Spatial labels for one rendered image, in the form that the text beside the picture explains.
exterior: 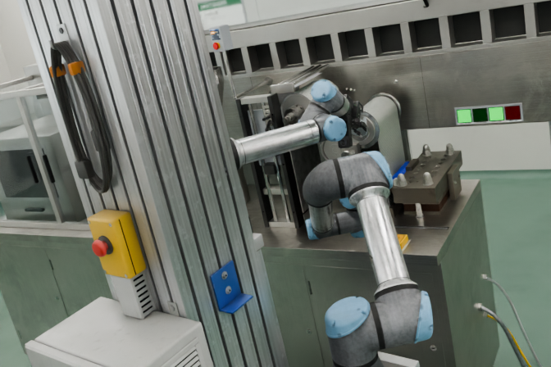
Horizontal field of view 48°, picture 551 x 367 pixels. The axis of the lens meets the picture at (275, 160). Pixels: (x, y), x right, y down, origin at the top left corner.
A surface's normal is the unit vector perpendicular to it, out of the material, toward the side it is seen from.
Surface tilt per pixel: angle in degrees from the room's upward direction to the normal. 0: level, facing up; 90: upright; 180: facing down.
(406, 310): 44
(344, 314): 8
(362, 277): 90
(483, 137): 90
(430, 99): 90
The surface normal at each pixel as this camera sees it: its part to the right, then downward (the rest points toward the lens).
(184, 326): -0.21, -0.94
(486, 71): -0.48, 0.35
